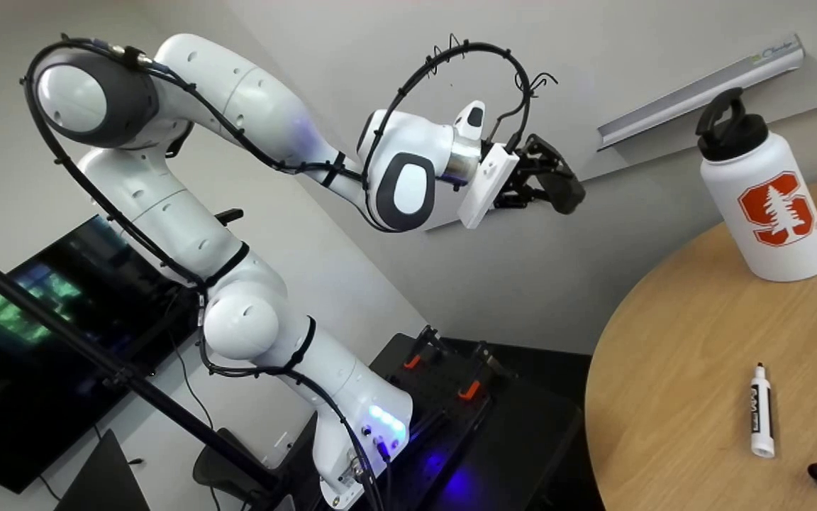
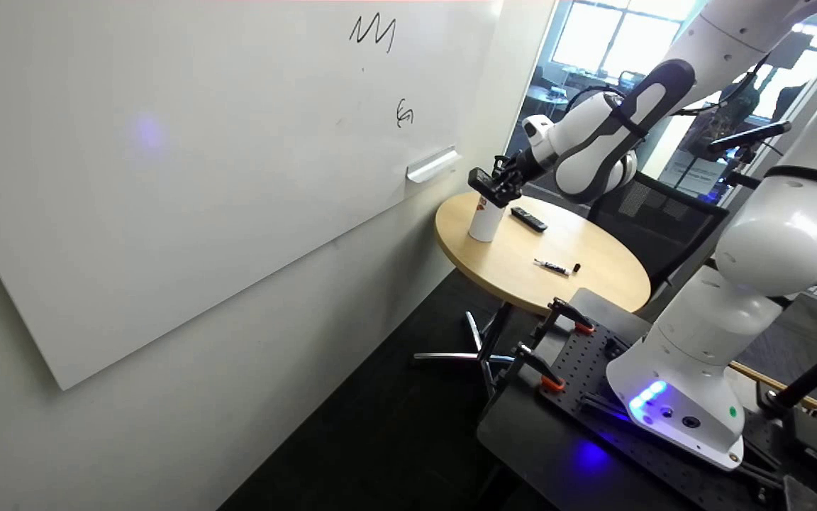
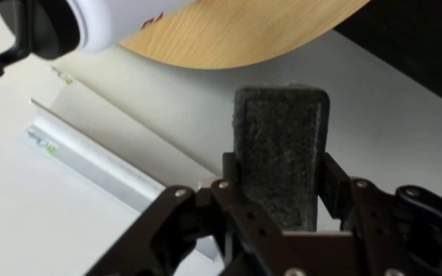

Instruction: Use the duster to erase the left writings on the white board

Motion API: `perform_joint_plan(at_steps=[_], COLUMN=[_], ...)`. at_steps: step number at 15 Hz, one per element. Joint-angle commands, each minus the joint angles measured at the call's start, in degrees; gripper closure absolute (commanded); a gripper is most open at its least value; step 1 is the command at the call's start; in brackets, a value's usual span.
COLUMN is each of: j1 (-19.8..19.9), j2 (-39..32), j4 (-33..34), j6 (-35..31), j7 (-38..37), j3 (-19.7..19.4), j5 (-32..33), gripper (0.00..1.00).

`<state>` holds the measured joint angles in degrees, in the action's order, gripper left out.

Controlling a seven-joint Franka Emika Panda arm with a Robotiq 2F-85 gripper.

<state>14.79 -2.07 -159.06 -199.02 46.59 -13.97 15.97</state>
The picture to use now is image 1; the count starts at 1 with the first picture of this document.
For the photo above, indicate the black slanted metal pole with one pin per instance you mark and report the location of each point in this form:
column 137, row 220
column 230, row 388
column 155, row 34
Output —
column 77, row 343

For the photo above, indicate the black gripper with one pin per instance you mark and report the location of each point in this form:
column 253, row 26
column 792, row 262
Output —
column 518, row 174

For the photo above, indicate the white whiteboard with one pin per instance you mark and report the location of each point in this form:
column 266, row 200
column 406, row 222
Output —
column 636, row 56

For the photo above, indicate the dark grey stand foot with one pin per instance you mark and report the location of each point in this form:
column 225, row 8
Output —
column 101, row 478

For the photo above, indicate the black flat screen monitor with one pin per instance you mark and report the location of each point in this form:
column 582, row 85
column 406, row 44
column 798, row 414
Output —
column 30, row 398

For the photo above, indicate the aluminium whiteboard tray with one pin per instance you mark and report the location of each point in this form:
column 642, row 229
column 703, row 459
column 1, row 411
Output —
column 703, row 88

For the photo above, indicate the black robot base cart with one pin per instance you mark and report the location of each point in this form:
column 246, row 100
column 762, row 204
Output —
column 524, row 425

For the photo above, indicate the white bottle with orange logo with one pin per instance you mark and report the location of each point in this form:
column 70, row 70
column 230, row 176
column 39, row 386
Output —
column 782, row 212

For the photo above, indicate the white black whiteboard marker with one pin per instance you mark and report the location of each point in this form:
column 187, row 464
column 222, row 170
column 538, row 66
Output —
column 762, row 414

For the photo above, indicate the orange clamp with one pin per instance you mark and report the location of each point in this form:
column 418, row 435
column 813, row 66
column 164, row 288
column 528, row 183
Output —
column 413, row 360
column 469, row 388

